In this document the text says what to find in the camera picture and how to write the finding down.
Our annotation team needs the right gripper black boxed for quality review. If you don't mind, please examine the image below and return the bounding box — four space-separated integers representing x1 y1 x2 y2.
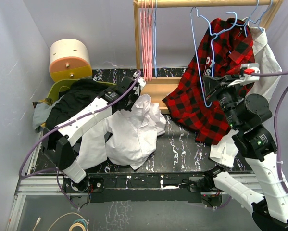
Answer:
201 75 242 129

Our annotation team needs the pink wire hanger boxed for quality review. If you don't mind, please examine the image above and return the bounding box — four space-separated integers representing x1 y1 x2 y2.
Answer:
139 0 154 81

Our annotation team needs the blue hanger holding shirts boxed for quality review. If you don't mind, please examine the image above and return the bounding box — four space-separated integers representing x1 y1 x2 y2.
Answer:
231 0 274 36

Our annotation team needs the aluminium frame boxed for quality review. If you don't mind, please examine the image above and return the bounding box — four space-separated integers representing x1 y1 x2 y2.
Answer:
8 134 258 231

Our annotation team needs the blue wire hanger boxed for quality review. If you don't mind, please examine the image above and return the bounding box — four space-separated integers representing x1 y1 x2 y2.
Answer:
189 6 238 108
153 0 158 78

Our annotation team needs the red black plaid shirt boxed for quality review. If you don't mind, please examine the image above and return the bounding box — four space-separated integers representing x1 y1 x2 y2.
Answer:
162 18 259 145

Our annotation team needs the wooden clothes rack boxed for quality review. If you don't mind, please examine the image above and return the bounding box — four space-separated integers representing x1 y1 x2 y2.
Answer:
133 0 283 114

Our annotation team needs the black garment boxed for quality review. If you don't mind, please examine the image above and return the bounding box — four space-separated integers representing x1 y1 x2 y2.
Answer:
45 79 116 130

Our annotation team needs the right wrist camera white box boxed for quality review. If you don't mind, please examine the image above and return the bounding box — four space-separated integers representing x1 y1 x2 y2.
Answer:
228 63 260 87

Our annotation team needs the beige coiled cable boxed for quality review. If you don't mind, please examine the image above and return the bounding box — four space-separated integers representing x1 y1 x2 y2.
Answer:
33 212 90 231

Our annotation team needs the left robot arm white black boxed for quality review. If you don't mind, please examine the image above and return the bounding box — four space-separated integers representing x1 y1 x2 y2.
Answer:
41 70 146 192

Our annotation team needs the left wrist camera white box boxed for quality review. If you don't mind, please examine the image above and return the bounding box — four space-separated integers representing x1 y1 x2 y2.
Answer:
133 70 147 95

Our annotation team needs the cream white hanging shirt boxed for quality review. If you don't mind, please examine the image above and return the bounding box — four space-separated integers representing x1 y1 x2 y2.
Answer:
209 27 282 167

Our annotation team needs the grey garment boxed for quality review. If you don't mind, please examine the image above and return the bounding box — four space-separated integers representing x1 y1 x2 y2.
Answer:
32 103 52 133

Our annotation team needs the cream orange yellow cylinder container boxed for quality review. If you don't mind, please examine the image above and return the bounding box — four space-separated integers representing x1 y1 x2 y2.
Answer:
49 38 92 82

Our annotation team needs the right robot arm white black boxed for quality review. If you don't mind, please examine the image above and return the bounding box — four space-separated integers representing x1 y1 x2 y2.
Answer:
203 74 288 231

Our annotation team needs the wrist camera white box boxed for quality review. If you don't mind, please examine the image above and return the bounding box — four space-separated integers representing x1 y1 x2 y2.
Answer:
228 63 260 87
133 70 147 95

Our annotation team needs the olive green basket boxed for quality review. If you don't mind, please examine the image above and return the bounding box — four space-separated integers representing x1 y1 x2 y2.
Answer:
32 78 115 106

